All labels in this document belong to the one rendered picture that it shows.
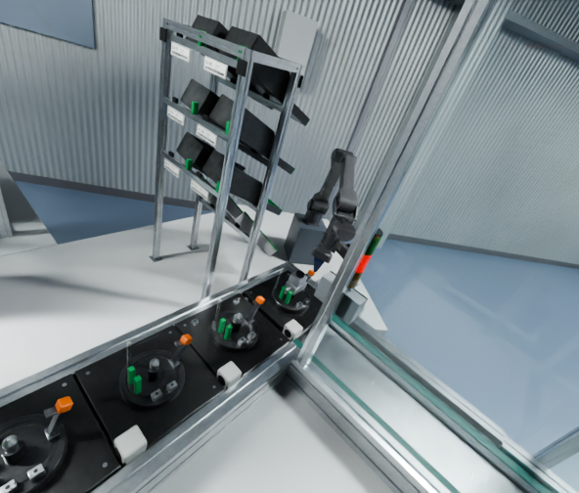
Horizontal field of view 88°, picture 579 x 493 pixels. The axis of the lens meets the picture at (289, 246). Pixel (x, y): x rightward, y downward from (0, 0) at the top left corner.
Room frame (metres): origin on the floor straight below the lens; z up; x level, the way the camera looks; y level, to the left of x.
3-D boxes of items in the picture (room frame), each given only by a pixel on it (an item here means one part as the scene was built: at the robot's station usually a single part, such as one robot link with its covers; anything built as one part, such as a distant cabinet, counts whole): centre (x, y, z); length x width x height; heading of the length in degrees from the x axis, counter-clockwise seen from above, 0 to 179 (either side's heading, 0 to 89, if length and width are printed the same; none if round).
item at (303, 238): (1.28, -0.06, 0.96); 0.14 x 0.14 x 0.20; 21
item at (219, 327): (0.60, 0.07, 1.01); 0.24 x 0.24 x 0.13; 58
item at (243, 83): (0.90, 0.31, 1.26); 0.36 x 0.21 x 0.80; 58
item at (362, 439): (0.64, -0.30, 0.91); 0.84 x 0.28 x 0.10; 58
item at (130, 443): (0.39, 0.20, 1.01); 0.24 x 0.24 x 0.13; 58
